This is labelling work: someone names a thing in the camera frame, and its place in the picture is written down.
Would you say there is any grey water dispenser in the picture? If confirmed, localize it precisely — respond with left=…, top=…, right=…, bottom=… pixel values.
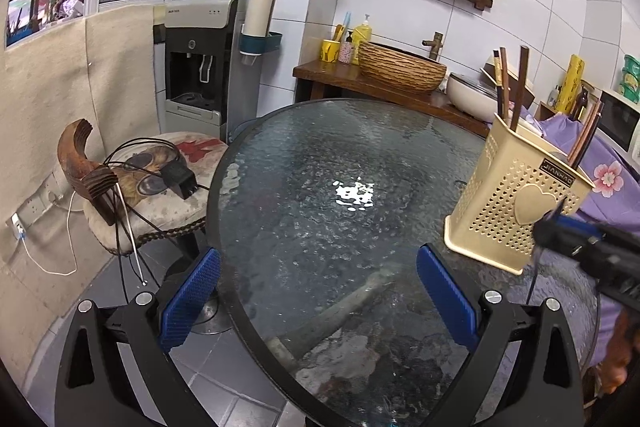
left=164, top=0, right=261, bottom=140

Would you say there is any purple floral cloth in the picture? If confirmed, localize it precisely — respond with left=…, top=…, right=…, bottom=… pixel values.
left=515, top=112, right=640, bottom=368

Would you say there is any woven basket basin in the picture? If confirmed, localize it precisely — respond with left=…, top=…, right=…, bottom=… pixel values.
left=357, top=41, right=447, bottom=95

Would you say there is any wooden counter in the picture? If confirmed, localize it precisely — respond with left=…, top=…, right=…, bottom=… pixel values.
left=292, top=59, right=493, bottom=138

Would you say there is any yellow roll package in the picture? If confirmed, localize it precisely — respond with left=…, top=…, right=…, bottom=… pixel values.
left=556, top=54, right=586, bottom=115

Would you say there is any black power adapter with cables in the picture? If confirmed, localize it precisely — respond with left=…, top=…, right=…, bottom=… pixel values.
left=95, top=137, right=201, bottom=288

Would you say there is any bronze faucet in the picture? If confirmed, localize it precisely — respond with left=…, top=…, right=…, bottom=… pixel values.
left=422, top=32, right=445, bottom=62

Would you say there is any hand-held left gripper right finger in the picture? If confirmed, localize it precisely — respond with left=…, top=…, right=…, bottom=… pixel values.
left=416, top=243, right=586, bottom=427

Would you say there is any white cable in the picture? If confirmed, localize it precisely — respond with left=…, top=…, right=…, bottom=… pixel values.
left=20, top=192, right=81, bottom=276

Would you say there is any person's right forearm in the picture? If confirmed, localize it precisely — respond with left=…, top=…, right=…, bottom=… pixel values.
left=605, top=307, right=640, bottom=400

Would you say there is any teal cup holder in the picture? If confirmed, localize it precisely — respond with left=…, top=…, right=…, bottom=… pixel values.
left=239, top=32, right=282, bottom=65

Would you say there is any white microwave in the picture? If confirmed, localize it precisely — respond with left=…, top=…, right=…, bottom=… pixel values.
left=597, top=89, right=640, bottom=152

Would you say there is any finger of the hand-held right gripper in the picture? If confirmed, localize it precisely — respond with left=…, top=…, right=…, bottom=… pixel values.
left=531, top=197, right=603, bottom=260

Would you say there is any white pan with lid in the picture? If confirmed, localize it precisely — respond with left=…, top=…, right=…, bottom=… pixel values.
left=446, top=73, right=501, bottom=124

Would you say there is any yellow cup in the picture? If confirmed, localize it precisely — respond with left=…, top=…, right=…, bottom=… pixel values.
left=320, top=39, right=342, bottom=64

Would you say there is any brown and white rice cooker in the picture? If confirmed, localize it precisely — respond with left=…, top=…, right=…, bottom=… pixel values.
left=481, top=62, right=538, bottom=112

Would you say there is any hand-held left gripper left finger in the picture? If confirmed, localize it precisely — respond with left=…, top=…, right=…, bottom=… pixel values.
left=54, top=247, right=223, bottom=427

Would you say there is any white paper cup stack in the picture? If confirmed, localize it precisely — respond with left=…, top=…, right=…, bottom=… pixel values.
left=243, top=0, right=277, bottom=38

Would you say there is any white power strip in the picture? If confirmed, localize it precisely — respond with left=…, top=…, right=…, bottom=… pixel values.
left=7, top=174, right=68, bottom=243

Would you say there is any brown glass bottle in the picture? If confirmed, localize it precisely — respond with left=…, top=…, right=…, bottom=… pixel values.
left=572, top=88, right=590, bottom=122

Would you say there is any yellow soap pump bottle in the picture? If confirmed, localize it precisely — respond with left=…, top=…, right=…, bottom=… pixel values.
left=351, top=14, right=373, bottom=65

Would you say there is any beige plastic utensil holder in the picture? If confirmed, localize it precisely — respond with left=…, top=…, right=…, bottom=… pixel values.
left=444, top=111, right=596, bottom=275

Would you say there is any wooden chair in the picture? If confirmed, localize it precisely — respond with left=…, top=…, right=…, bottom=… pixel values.
left=57, top=119, right=230, bottom=258

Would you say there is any beige felt cloth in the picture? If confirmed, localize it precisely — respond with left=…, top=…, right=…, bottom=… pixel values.
left=0, top=2, right=166, bottom=358

